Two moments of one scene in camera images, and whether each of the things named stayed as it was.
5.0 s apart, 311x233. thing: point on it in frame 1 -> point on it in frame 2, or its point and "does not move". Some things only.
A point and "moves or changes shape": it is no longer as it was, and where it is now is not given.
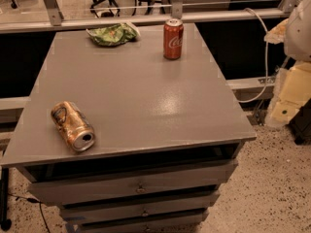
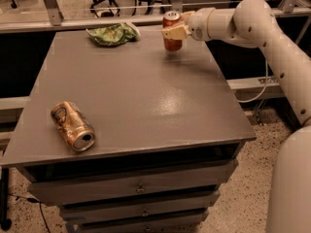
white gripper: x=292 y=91 -> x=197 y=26
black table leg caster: x=5 y=221 does not move
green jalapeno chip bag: x=114 y=34 does not move
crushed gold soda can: x=74 y=125 does not move
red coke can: x=173 y=39 moves or changes shape
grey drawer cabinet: x=167 y=133 does not move
